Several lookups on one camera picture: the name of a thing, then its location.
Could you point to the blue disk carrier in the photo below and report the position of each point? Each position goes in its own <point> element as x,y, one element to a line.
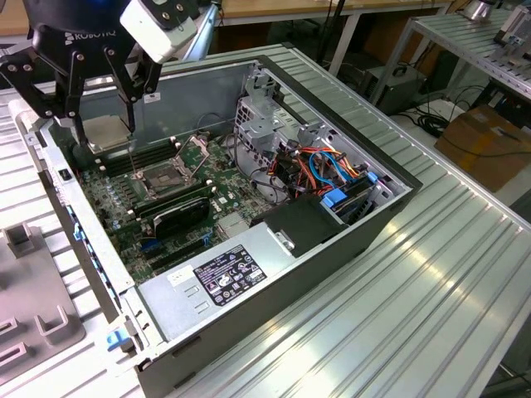
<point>333,201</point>

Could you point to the blue case latch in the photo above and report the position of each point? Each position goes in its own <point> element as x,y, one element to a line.
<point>118,341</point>

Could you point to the small silver bracket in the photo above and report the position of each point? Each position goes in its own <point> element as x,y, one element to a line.
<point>283,242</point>

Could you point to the silver chipset heatsink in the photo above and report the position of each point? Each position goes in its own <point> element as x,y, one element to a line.
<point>233,226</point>

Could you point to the black case fan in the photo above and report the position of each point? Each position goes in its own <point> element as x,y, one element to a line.
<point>81,157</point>

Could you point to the black plastic shroud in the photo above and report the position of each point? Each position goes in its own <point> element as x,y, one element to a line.
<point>303,224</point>

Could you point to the black case switch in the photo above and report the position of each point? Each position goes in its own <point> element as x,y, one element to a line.
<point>65,175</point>

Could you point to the brown cardboard box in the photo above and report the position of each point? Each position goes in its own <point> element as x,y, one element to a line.
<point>485,149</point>

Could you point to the metal locking lever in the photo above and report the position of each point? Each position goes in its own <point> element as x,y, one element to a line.
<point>132,163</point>

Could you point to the white case wall sticker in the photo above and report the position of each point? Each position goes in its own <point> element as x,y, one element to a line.
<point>152,98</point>

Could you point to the silver robot foot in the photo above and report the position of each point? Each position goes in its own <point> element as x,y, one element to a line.
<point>477,10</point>

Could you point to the black power supply label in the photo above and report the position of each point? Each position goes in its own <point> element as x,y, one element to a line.
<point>230,275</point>

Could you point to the CPU socket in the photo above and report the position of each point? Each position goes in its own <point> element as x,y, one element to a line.
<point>159,180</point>

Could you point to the grey power supply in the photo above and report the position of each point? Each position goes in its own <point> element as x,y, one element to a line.
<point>174,307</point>

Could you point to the small blue carrier tab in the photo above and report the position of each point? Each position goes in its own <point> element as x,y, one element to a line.
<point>372,177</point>

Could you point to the black RAM slot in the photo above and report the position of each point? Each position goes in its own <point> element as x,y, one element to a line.
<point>178,205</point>
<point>174,197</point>
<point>153,147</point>
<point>124,163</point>

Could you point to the black graphics card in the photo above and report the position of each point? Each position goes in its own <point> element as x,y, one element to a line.
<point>182,217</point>

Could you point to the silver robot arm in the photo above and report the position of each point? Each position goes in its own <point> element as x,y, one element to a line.
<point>205,33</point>

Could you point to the metal drive cage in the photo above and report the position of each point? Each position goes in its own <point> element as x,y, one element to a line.
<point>257,124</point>

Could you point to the small blue case clip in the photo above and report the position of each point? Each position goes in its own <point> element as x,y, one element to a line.
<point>76,232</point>

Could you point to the grey parts rack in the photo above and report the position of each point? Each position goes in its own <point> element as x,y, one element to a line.
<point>37,290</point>

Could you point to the open grey PC case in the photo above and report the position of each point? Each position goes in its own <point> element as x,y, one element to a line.
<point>257,307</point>

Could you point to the wooden desk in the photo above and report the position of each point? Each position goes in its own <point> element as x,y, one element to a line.
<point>290,6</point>

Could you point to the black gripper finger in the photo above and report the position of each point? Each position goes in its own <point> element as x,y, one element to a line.
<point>29,87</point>
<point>120,72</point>

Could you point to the silver CPU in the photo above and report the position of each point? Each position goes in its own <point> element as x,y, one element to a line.
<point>103,132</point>

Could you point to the black box on floor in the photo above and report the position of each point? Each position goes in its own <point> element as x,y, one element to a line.
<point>398,89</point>

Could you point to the grey device with blue part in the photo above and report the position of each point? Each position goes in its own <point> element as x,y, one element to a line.
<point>514,29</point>

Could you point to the black expansion slot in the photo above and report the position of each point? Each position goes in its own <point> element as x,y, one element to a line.
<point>178,253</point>

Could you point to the blue expansion slot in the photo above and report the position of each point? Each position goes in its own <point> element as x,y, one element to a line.
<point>150,245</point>

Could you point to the metal slat side table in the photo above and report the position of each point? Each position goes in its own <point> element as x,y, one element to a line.
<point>460,37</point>

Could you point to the white power supply sticker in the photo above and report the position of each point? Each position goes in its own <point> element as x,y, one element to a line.
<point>180,277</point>

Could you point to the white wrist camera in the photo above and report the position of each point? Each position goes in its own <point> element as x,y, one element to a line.
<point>149,35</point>

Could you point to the green motherboard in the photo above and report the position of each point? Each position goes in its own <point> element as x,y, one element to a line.
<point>232,186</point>

